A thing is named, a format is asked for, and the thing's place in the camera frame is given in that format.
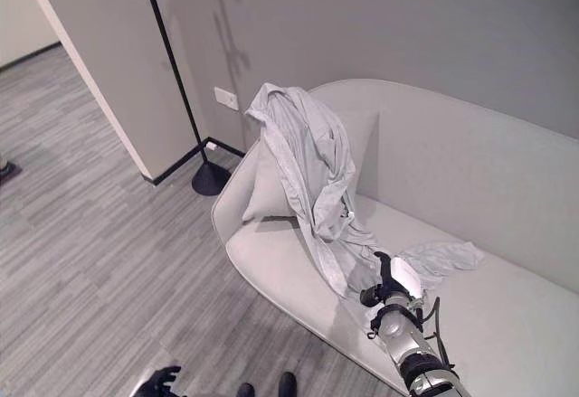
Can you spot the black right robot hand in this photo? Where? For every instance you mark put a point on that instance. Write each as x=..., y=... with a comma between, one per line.
x=398, y=275

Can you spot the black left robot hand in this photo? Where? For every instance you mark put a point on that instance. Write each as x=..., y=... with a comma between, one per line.
x=159, y=387

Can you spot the light grey garment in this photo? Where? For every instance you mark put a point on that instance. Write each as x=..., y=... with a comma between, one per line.
x=316, y=175

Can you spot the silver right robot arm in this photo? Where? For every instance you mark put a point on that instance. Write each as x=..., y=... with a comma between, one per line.
x=414, y=347

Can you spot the light grey sofa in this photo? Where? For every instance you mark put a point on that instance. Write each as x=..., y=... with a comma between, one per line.
x=407, y=216

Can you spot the black coat rack stand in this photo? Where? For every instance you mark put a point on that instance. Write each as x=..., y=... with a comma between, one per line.
x=181, y=89

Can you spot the dark robot foot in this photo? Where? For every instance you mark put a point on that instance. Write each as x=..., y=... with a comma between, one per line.
x=245, y=390
x=287, y=384

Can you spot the light grey cushion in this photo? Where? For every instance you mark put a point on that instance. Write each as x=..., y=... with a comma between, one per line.
x=294, y=175

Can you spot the person's foot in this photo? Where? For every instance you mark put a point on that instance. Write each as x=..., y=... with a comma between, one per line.
x=8, y=168

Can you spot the white wall socket plate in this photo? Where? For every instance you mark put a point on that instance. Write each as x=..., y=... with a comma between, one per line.
x=225, y=97

